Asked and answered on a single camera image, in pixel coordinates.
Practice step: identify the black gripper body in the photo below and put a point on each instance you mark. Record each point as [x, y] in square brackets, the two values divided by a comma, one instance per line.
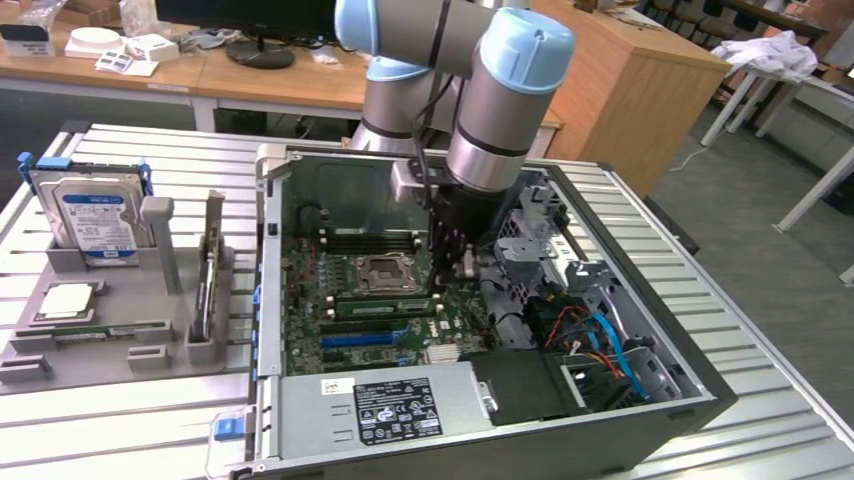
[469, 212]

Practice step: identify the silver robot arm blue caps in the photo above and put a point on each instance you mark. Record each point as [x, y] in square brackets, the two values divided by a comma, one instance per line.
[507, 90]

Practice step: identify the green RAM stick installed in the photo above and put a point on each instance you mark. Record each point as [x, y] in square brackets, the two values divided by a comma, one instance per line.
[386, 309]

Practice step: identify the black RAM slots bank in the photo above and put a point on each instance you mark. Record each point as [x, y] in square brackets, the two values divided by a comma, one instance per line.
[373, 241]

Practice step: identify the green RAM stick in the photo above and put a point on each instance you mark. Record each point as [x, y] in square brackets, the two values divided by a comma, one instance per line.
[106, 332]

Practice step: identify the CPU socket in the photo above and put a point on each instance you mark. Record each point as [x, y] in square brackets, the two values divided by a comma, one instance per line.
[384, 274]

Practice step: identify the metal disk bay cage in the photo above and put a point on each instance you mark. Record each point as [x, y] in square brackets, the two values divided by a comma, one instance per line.
[527, 235]

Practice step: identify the black expansion slot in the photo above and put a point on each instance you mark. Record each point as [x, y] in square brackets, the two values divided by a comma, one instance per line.
[360, 327]

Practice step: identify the silver chipset heatsink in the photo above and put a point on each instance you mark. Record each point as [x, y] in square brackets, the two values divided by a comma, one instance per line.
[443, 353]

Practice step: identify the blue expansion slot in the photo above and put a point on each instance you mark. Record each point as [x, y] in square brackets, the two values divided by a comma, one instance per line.
[362, 339]

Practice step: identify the green motherboard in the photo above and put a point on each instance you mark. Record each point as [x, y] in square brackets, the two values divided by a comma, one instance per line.
[306, 310]

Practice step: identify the black drive bay cover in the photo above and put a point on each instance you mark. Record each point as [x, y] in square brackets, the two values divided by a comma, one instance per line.
[513, 385]

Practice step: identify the wooden cabinet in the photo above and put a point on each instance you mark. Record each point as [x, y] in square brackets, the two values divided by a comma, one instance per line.
[633, 110]

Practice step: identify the grey power supply with label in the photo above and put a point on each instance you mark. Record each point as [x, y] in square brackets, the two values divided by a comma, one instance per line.
[320, 410]

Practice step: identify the graphics card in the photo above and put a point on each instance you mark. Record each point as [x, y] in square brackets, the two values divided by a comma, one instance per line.
[212, 270]

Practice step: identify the wooden desk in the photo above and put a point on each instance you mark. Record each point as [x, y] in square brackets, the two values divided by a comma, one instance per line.
[266, 85]

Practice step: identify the open black PC case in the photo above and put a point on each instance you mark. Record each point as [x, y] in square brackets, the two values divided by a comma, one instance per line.
[600, 440]

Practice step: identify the blue case latch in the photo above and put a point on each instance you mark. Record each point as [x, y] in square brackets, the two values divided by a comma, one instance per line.
[225, 430]

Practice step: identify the blue disk caddy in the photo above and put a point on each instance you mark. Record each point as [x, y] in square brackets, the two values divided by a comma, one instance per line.
[142, 175]

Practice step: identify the black computer monitor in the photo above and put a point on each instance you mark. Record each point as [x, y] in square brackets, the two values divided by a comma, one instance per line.
[260, 20]

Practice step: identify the hard disk blue label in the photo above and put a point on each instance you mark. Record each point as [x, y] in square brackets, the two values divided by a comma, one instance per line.
[93, 215]

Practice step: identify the grey parts rack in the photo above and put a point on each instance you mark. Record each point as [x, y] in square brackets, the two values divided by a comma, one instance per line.
[106, 360]

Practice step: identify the white metal table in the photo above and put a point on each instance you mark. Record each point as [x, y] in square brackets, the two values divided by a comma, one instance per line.
[820, 165]

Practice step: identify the white crumpled cloth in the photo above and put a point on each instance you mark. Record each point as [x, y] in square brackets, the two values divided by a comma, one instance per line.
[773, 55]

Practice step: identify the silver CPU chip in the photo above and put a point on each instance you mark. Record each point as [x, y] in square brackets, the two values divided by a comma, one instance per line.
[65, 301]

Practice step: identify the white small box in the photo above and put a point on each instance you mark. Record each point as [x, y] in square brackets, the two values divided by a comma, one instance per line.
[154, 47]

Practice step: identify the sheet of printed stickers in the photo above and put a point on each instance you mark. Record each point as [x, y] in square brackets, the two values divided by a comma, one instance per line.
[122, 64]

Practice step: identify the white round container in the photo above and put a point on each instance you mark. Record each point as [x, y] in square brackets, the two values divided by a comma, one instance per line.
[96, 42]

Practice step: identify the black white label box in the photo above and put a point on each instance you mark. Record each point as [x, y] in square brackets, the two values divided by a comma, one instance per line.
[26, 40]

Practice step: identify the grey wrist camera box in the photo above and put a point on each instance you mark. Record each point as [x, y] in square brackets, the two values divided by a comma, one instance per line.
[407, 182]

